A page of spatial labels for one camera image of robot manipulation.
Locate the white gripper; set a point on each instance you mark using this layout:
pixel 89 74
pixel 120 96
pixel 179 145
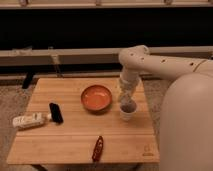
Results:
pixel 127 90

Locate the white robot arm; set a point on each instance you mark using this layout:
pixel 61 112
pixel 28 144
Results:
pixel 186 121

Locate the white ceramic cup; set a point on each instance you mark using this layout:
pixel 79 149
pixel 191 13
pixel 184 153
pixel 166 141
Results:
pixel 127 110

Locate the orange bowl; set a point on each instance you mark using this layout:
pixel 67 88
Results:
pixel 96 98

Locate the wooden table board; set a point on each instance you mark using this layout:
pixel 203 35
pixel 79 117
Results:
pixel 74 140

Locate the black rectangular block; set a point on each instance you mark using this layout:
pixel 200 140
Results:
pixel 56 115

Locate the red chip bag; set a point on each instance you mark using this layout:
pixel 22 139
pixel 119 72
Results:
pixel 97 152

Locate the black table leg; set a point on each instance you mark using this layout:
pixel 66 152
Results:
pixel 27 80

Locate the grey horizontal rail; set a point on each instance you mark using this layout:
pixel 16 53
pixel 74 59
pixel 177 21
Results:
pixel 30 57

